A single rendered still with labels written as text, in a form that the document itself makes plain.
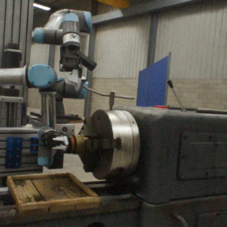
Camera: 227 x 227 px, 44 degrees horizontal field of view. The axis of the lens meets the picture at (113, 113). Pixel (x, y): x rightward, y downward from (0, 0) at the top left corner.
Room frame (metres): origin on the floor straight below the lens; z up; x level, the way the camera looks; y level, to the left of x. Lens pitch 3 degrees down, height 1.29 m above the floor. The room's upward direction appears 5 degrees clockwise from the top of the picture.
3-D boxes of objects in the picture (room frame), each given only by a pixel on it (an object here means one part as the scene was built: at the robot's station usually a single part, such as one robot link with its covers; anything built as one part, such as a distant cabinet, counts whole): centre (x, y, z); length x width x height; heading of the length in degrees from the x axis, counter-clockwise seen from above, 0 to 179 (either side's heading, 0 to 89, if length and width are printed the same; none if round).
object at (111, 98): (1.28, 0.01, 1.26); 0.02 x 0.02 x 0.12; 77
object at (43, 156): (1.44, 0.33, 0.98); 0.11 x 0.08 x 0.11; 4
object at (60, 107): (1.80, 0.39, 1.21); 0.15 x 0.15 x 0.10
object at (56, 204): (1.17, 0.24, 0.89); 0.36 x 0.30 x 0.04; 27
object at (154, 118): (1.49, -0.34, 1.06); 0.59 x 0.48 x 0.39; 117
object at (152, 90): (8.07, -0.94, 1.18); 4.12 x 0.80 x 2.35; 4
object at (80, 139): (1.22, 0.15, 1.08); 0.09 x 0.09 x 0.09; 29
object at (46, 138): (1.28, 0.26, 1.08); 0.12 x 0.09 x 0.08; 26
